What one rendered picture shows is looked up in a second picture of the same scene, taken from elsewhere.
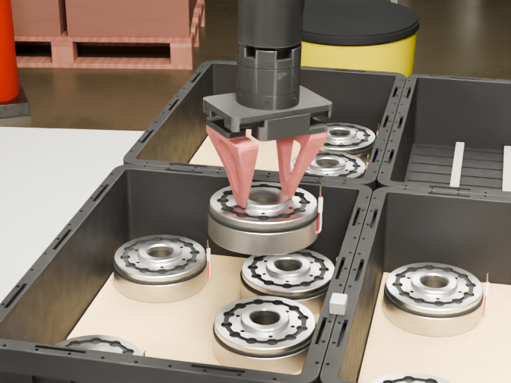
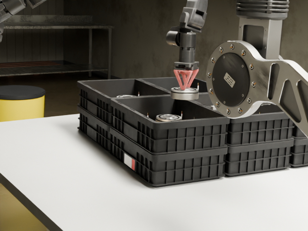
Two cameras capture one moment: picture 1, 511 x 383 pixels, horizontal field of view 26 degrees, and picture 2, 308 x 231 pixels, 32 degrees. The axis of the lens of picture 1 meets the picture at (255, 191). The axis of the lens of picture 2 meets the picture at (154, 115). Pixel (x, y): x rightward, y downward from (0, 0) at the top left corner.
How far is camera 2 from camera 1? 140 cm
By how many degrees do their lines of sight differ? 39
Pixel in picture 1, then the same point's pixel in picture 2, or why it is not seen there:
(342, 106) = (119, 90)
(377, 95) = (129, 85)
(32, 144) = not seen: outside the picture
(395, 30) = (41, 92)
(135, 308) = not seen: hidden behind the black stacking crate
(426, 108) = not seen: hidden behind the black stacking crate
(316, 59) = (15, 106)
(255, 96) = (189, 59)
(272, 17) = (193, 39)
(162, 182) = (123, 101)
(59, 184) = (21, 134)
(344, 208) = (171, 101)
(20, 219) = (26, 142)
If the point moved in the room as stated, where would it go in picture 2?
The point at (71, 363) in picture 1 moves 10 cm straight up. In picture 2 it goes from (180, 123) to (182, 93)
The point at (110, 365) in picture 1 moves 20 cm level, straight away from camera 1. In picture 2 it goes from (189, 121) to (145, 110)
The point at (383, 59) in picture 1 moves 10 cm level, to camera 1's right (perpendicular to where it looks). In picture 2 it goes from (39, 103) to (52, 102)
